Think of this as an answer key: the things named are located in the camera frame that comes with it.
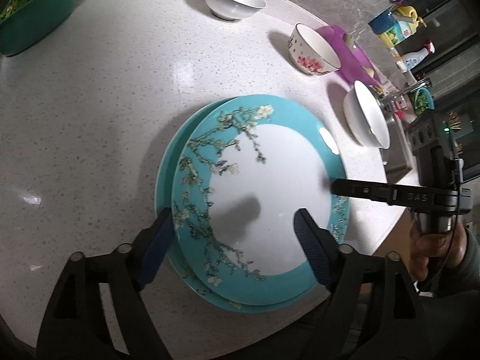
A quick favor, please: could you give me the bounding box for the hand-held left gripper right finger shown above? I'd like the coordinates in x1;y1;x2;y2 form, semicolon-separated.
292;207;436;360

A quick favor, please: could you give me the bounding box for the yellow dish soap bottle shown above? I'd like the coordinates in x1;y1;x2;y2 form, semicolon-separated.
377;5;424;47

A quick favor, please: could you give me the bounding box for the teal plastic basin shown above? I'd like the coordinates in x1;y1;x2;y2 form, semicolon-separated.
0;0;85;56

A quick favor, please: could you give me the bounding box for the person's right hand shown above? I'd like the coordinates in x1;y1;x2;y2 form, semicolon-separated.
408;221;469;284

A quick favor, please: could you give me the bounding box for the blue utensil cup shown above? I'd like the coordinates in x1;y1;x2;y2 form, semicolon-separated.
368;7;396;34

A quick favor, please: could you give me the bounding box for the chrome faucet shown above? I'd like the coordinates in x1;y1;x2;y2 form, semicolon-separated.
379;79;432;102

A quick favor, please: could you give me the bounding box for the white bowl with thin rim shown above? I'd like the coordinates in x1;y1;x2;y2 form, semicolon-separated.
343;81;391;149

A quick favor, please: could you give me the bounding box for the teal colander with greens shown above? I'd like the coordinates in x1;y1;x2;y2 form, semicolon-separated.
412;88;436;117

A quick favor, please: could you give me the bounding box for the large teal floral plate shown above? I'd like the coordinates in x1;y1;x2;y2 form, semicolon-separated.
154;97;331;314

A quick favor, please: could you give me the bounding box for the small teal floral plate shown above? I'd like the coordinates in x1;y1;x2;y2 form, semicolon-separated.
170;95;351;304

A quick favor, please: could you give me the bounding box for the peeled green stem lettuce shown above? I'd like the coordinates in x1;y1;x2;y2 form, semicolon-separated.
342;33;377;79

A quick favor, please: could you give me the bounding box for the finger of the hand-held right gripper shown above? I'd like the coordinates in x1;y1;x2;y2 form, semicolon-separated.
330;178;393;205

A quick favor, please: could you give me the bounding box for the person's right forearm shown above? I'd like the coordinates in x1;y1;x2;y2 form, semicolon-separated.
431;229;480;299

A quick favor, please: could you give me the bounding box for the red and white cup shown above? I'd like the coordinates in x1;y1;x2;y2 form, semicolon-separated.
392;105;415;124

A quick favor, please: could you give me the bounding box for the white spray bottle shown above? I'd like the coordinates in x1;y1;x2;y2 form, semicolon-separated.
397;41;436;71

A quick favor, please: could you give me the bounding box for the purple plastic basin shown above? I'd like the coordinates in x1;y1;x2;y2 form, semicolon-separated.
315;25;382;87

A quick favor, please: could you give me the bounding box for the stainless steel sink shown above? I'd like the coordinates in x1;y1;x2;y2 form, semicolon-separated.
377;94;413;175

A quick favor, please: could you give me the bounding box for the pink floral ceramic bowl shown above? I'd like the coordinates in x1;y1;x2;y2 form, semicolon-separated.
288;23;342;77

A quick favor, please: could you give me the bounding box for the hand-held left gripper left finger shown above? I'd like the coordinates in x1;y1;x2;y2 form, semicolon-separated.
35;206;175;360

